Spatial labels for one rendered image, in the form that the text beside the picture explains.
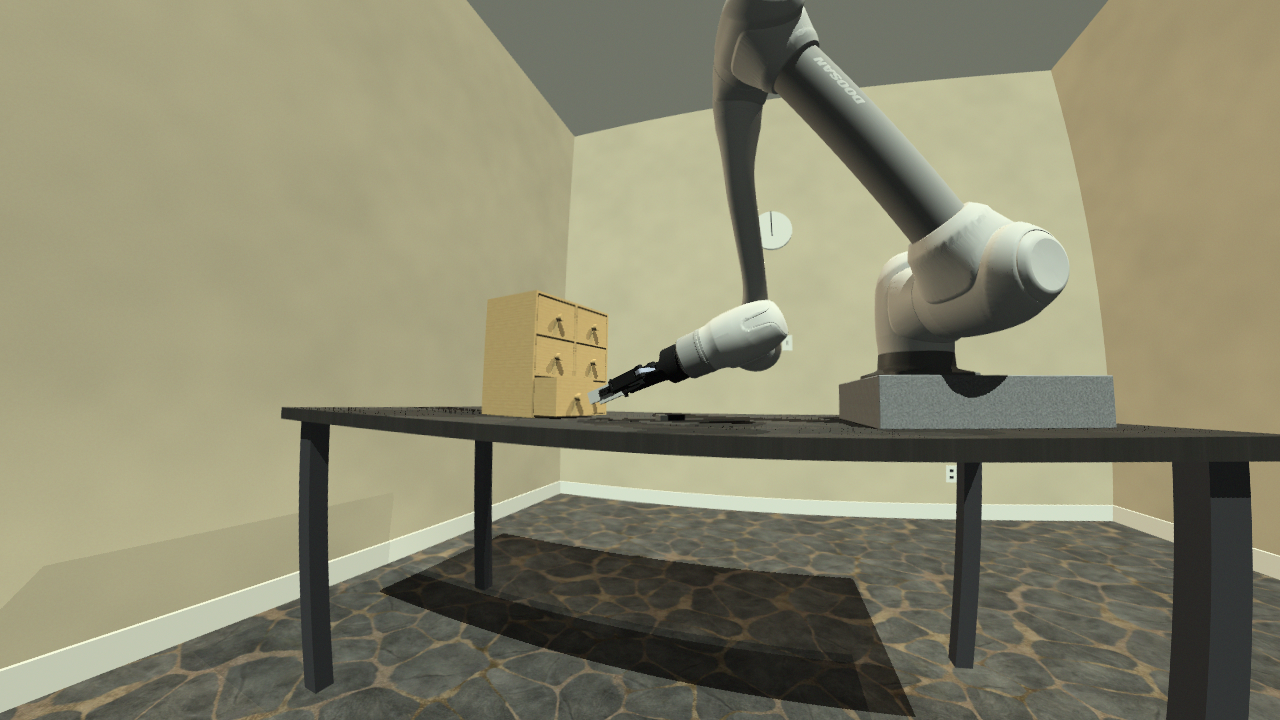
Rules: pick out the tan wooden chest of drawers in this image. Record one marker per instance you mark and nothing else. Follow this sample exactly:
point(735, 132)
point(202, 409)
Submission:
point(509, 354)

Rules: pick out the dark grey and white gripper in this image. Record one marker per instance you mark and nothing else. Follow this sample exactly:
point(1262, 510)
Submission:
point(641, 377)

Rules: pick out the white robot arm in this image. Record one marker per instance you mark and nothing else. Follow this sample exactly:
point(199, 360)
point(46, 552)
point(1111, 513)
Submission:
point(976, 272)

